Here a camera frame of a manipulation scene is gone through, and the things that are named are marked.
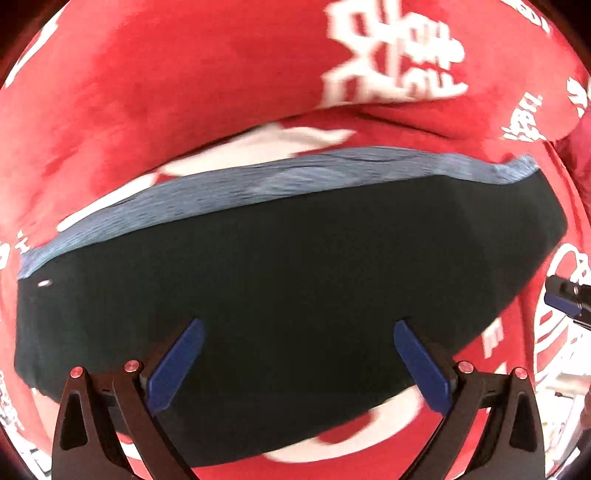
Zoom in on black pants with blue waistband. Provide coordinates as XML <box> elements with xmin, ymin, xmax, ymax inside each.
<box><xmin>14</xmin><ymin>147</ymin><xmax>568</xmax><ymax>467</ymax></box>

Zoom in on red printed sofa cover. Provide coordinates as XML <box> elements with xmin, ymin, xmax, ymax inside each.
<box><xmin>0</xmin><ymin>0</ymin><xmax>591</xmax><ymax>480</ymax></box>

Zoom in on dark red printed pillow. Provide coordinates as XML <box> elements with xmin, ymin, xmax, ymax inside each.
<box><xmin>554</xmin><ymin>122</ymin><xmax>591</xmax><ymax>199</ymax></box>

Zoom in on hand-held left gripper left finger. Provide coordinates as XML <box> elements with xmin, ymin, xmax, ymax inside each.
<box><xmin>51</xmin><ymin>318</ymin><xmax>206</xmax><ymax>480</ymax></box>

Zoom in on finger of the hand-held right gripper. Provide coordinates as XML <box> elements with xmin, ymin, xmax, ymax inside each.
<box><xmin>544</xmin><ymin>274</ymin><xmax>591</xmax><ymax>330</ymax></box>

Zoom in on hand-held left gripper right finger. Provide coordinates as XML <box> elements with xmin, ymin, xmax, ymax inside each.
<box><xmin>392</xmin><ymin>319</ymin><xmax>546</xmax><ymax>480</ymax></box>

